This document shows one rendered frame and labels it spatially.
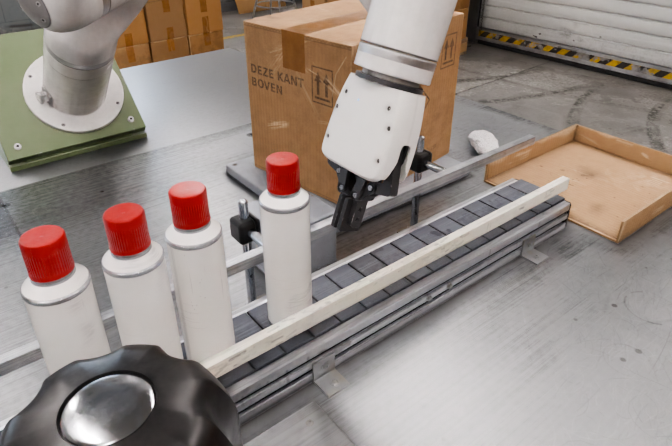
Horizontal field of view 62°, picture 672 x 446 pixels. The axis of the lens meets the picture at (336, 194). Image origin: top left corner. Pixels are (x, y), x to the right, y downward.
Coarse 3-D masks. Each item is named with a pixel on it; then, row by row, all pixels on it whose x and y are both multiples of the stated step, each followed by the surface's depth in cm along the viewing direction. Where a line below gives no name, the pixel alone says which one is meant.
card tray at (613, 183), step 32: (576, 128) 119; (512, 160) 107; (544, 160) 111; (576, 160) 111; (608, 160) 111; (640, 160) 110; (576, 192) 100; (608, 192) 100; (640, 192) 100; (576, 224) 92; (608, 224) 91; (640, 224) 90
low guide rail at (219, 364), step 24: (552, 192) 86; (504, 216) 79; (456, 240) 73; (408, 264) 68; (360, 288) 64; (312, 312) 61; (336, 312) 63; (264, 336) 57; (288, 336) 59; (216, 360) 55; (240, 360) 56
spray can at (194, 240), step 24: (168, 192) 49; (192, 192) 49; (192, 216) 49; (168, 240) 50; (192, 240) 50; (216, 240) 51; (192, 264) 50; (216, 264) 52; (192, 288) 52; (216, 288) 53; (192, 312) 53; (216, 312) 54; (192, 336) 55; (216, 336) 55
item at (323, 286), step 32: (512, 192) 91; (448, 224) 82; (512, 224) 82; (384, 256) 75; (448, 256) 75; (320, 288) 70; (384, 288) 70; (256, 320) 65; (288, 352) 60; (224, 384) 56
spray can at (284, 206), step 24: (288, 168) 54; (264, 192) 57; (288, 192) 55; (264, 216) 56; (288, 216) 55; (264, 240) 58; (288, 240) 57; (264, 264) 60; (288, 264) 58; (288, 288) 60; (288, 312) 61
